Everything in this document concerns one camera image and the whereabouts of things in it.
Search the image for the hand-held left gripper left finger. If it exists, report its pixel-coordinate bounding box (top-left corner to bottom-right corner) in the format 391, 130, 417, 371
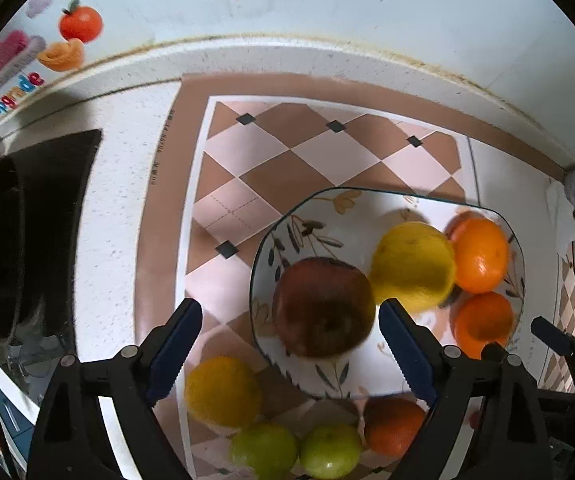
26, 298, 204, 480

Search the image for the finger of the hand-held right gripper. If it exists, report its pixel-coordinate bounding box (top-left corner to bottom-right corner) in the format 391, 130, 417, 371
531, 316, 575, 356

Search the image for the black cooktop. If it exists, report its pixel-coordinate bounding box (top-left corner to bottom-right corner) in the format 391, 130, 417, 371
0, 129, 103, 358

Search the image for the floral ceramic bowl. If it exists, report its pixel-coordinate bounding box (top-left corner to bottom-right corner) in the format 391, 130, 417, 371
250, 187, 526, 401

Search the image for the yellow lemon on plate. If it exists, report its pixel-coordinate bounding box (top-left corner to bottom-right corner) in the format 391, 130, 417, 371
370, 221, 457, 313

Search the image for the orange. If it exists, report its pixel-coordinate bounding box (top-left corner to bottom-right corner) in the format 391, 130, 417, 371
445, 211, 511, 295
363, 396, 427, 457
451, 291, 515, 360

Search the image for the fruit wall sticker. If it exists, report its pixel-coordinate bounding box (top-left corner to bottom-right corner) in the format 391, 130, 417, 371
0, 0, 104, 126

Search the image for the green apple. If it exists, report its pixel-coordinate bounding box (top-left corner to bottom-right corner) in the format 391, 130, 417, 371
230, 423, 299, 480
299, 424, 363, 480

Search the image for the checkered tile-pattern mat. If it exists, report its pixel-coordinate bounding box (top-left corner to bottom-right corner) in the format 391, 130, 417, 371
135, 74, 568, 480

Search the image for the white paper towel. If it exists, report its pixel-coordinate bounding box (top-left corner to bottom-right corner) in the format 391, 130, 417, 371
546, 180, 575, 257

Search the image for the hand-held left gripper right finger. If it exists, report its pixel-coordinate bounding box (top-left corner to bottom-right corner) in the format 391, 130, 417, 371
378, 298, 551, 480

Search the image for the red apple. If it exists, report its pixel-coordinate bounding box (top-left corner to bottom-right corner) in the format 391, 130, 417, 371
272, 257, 376, 359

